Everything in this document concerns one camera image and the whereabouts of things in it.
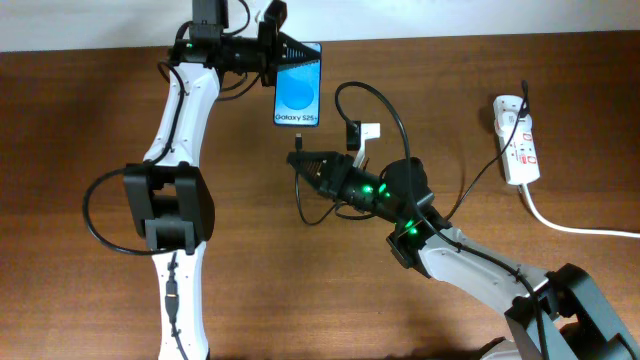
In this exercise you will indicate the blue Galaxy smartphone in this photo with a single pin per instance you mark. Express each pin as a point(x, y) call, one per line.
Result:
point(297, 96)

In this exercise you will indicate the white charger plug adapter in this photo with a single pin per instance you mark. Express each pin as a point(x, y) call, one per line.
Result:
point(508, 121)

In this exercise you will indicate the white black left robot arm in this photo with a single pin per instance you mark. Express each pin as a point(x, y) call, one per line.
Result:
point(172, 208)

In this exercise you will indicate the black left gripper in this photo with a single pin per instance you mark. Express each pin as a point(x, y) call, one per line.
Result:
point(274, 50)

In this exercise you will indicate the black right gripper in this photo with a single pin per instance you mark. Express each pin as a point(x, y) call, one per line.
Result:
point(335, 172)

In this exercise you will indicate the white power strip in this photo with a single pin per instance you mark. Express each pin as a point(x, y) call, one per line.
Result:
point(520, 161)

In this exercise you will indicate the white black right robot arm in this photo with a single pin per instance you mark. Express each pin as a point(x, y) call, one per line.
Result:
point(559, 314)

